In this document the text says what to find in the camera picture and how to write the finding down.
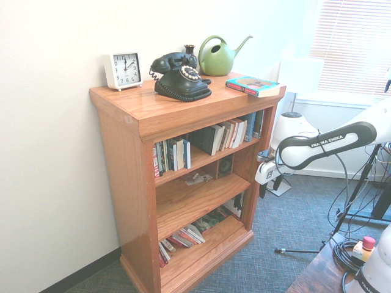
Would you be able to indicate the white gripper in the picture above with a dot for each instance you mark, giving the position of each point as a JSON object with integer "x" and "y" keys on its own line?
{"x": 268, "y": 174}

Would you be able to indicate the teal paperback book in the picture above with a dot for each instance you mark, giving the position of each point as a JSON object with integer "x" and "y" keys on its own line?
{"x": 253, "y": 85}

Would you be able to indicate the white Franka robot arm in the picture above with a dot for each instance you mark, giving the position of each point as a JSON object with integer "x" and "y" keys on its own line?
{"x": 330, "y": 140}

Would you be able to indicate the black white picture book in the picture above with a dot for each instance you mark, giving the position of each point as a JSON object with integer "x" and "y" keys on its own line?
{"x": 236, "y": 206}

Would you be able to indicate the small wooden speaker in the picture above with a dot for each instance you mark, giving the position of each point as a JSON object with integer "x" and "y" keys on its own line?
{"x": 226, "y": 166}

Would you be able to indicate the brown cover paperback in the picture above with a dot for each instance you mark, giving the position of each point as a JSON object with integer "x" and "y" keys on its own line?
{"x": 233, "y": 134}

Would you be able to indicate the dark green spine book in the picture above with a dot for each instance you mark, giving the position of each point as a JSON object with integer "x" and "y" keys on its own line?
{"x": 259, "y": 123}

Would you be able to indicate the tan cover paperback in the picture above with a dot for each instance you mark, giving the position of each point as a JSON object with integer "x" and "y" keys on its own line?
{"x": 224, "y": 137}

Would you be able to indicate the camouflage cover book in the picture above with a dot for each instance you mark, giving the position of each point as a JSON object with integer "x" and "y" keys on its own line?
{"x": 210, "y": 221}

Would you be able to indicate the scattered photo cards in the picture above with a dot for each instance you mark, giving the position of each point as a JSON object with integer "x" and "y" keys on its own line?
{"x": 195, "y": 178}

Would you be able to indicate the thick black cover book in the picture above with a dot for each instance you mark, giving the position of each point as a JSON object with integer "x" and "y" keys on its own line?
{"x": 204, "y": 140}

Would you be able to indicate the black tripod stand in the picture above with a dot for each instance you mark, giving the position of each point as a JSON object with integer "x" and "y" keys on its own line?
{"x": 354, "y": 193}

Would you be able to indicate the white cover paperback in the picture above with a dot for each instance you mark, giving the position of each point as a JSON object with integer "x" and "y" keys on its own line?
{"x": 196, "y": 234}

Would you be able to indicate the blue illustrated cover book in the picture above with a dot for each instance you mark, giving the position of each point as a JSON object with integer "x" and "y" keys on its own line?
{"x": 187, "y": 154}

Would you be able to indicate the dark wooden table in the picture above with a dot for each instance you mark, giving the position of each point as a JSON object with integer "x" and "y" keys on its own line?
{"x": 320, "y": 271}

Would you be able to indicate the red cover paperback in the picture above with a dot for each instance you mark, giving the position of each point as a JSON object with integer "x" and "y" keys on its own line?
{"x": 183, "y": 239}

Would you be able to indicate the blue white spine book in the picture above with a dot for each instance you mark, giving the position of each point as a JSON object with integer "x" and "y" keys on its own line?
{"x": 173, "y": 155}

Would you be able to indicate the red emergency stop button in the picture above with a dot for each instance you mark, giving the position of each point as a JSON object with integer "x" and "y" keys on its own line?
{"x": 365, "y": 248}

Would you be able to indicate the red white spine book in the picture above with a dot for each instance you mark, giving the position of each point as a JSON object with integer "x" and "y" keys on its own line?
{"x": 157, "y": 160}

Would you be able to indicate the red spine paperback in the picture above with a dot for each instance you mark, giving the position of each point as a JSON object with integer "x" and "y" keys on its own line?
{"x": 164, "y": 258}

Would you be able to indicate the green watering can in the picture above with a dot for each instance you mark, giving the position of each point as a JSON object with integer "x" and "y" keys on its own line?
{"x": 215, "y": 62}

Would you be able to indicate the black rotary telephone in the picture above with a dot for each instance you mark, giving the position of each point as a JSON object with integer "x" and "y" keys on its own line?
{"x": 180, "y": 84}

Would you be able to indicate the wooden bookshelf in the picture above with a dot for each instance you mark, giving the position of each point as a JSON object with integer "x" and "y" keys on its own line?
{"x": 128, "y": 183}

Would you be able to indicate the black vase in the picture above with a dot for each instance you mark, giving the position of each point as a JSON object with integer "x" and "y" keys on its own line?
{"x": 189, "y": 49}

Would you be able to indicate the window blinds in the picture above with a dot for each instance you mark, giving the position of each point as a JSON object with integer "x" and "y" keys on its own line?
{"x": 351, "y": 45}

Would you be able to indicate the white square alarm clock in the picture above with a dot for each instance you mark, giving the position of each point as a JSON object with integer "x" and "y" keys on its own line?
{"x": 125, "y": 70}

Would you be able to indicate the black metal frame leg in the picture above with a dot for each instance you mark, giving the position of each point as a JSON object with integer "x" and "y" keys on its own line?
{"x": 382, "y": 204}

